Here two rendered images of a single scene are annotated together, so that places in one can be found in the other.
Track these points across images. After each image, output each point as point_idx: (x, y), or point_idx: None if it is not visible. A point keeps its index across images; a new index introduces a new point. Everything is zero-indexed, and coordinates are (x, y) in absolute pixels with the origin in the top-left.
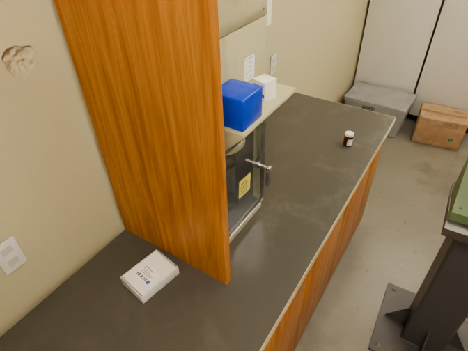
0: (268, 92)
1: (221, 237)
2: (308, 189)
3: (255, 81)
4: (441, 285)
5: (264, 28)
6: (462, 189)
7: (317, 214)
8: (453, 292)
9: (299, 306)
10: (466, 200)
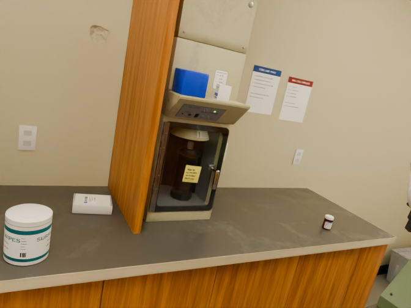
0: (222, 93)
1: (141, 177)
2: (259, 230)
3: (217, 84)
4: None
5: (241, 61)
6: (400, 277)
7: (249, 242)
8: None
9: None
10: (400, 289)
